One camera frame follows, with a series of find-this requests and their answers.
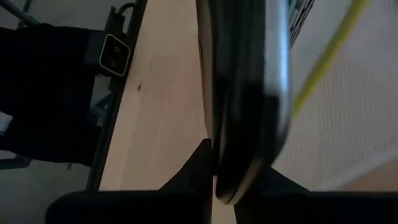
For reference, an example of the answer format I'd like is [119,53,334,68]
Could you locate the white calculator dark keys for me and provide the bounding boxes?
[195,0,315,206]

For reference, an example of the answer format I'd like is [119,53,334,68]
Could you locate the black table-level camera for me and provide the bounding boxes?
[98,33,131,77]

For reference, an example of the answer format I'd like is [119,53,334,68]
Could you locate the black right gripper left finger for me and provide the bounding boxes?
[45,139,214,224]

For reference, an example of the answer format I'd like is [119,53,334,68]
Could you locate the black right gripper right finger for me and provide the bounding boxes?
[233,167,398,224]

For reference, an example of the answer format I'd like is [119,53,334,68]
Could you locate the large black bulky object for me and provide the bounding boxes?
[0,24,105,166]

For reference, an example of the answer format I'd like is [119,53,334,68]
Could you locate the white mesh pouch yellow trim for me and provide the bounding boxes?
[273,0,398,191]

